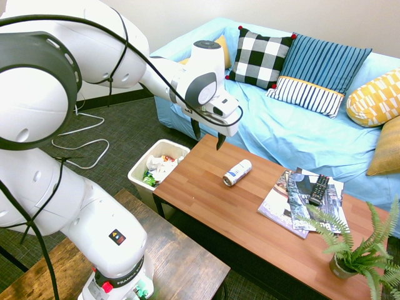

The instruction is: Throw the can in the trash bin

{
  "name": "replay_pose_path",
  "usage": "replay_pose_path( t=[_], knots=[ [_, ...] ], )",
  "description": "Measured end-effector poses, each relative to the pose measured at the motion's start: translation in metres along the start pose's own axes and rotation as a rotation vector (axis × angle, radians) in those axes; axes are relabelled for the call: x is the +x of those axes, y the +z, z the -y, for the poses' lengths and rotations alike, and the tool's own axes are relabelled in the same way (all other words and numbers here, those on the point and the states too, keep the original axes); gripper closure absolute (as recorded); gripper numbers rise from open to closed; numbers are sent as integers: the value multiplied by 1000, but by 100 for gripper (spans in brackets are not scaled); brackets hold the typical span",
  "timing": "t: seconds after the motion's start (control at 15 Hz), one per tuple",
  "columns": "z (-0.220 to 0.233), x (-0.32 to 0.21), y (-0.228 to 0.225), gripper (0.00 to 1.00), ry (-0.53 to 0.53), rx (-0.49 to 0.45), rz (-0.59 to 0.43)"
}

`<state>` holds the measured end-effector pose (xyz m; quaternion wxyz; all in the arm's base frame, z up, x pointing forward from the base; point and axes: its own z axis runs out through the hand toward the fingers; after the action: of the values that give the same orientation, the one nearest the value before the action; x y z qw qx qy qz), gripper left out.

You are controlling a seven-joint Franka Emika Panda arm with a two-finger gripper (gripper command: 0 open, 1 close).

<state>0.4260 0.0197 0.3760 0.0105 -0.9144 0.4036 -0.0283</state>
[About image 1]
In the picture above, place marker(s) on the blue striped pillow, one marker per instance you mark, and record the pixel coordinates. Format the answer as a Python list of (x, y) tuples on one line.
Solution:
[(315, 75)]

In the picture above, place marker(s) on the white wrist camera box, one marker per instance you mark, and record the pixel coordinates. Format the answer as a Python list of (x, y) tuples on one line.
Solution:
[(222, 104)]

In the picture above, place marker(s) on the green snack wrapper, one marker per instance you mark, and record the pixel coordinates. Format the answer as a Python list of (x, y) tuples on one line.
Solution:
[(149, 178)]

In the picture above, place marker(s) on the dark rustic wooden table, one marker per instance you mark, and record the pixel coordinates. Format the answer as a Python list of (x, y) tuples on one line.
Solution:
[(175, 259)]

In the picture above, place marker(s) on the magazine with white pages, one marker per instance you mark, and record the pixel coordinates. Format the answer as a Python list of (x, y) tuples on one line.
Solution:
[(336, 184)]

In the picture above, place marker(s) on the grey plant pot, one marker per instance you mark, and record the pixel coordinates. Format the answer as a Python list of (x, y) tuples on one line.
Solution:
[(339, 268)]

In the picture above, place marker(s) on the plain yellow pillow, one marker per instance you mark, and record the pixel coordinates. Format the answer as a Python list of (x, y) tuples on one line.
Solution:
[(226, 51)]

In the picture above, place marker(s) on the white trash bin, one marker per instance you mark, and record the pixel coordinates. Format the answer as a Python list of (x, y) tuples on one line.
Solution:
[(147, 178)]

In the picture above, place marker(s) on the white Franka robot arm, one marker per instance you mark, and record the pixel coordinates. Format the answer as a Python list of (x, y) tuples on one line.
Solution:
[(47, 93)]

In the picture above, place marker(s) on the white drink can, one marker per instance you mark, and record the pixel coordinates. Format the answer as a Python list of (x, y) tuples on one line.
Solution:
[(237, 172)]

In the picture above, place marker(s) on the yellow white patterned pillow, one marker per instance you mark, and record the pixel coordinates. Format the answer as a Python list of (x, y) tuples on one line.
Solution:
[(375, 98)]

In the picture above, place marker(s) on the wooden coffee table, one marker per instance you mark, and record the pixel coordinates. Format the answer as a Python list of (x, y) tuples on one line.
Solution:
[(250, 218)]

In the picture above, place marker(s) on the green fern plant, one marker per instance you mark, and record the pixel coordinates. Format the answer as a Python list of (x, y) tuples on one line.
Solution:
[(365, 247)]

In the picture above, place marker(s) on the red emergency stop button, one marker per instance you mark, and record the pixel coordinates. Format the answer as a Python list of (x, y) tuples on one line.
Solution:
[(107, 286)]

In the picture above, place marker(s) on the stack of magazines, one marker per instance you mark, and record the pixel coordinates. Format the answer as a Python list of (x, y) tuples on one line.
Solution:
[(278, 206)]

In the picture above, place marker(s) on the black white checkered pillow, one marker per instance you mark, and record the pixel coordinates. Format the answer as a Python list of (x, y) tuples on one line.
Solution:
[(258, 59)]

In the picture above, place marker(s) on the dark cover magazine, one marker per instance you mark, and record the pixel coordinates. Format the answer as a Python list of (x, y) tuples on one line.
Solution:
[(315, 206)]

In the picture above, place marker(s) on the crumpled white paper trash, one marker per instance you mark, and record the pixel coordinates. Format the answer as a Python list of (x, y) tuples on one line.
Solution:
[(159, 165)]

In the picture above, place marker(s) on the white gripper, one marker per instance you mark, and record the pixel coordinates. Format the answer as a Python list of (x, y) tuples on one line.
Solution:
[(215, 117)]

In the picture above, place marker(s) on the mustard yellow pillow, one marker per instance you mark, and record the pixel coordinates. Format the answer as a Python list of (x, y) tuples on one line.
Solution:
[(387, 150)]

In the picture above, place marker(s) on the black remote control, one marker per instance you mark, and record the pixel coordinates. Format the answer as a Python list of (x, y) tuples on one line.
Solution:
[(319, 189)]

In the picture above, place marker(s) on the light blue covered sofa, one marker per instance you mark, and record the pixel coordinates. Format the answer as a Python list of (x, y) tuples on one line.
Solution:
[(297, 125)]

